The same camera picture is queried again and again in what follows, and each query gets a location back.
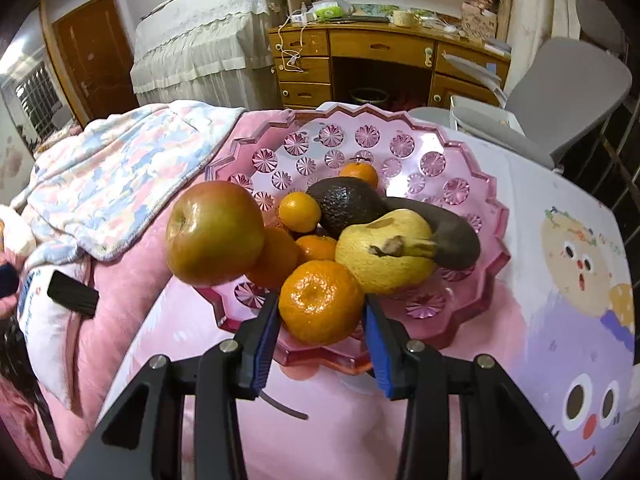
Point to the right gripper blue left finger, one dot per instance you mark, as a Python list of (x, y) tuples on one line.
[(258, 339)]

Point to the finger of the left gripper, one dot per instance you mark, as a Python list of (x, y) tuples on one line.
[(73, 295)]

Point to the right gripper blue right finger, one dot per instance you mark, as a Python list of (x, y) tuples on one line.
[(386, 339)]

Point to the orange mandarin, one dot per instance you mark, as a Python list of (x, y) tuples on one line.
[(277, 261), (316, 247), (321, 303), (362, 171)]

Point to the yellow pear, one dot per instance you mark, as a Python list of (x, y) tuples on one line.
[(384, 275)]

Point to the red yellow apple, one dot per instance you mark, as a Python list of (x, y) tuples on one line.
[(214, 234)]

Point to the dark overripe banana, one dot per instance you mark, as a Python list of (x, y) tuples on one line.
[(435, 234)]

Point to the small yellow orange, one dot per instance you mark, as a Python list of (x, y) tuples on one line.
[(299, 212)]

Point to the dark green avocado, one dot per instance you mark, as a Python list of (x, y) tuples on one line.
[(346, 201)]

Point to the pink floral blanket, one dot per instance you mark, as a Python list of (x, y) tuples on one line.
[(95, 208)]

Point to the cartoon printed tablecloth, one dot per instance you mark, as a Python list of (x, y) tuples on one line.
[(319, 424)]

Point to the pink plastic fruit bowl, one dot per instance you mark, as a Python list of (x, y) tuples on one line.
[(365, 161)]

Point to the brown wooden door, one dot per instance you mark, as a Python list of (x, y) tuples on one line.
[(91, 57)]

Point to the white tray on chair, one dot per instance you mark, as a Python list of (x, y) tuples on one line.
[(461, 107)]

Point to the black waste bin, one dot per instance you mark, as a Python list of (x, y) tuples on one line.
[(372, 96)]

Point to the metal window grille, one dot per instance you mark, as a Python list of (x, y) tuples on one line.
[(605, 163)]

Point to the wooden desk with drawers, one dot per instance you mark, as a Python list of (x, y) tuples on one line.
[(322, 62)]

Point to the lace covered cabinet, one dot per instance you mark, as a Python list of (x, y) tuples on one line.
[(214, 51)]

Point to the grey office chair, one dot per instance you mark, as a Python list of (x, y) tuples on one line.
[(571, 87)]

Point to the green tissue pack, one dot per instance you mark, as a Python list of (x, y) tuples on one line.
[(331, 10)]

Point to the doll on desk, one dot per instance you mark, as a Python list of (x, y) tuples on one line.
[(480, 18)]

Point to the white floral curtain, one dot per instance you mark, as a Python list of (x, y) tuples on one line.
[(532, 22)]

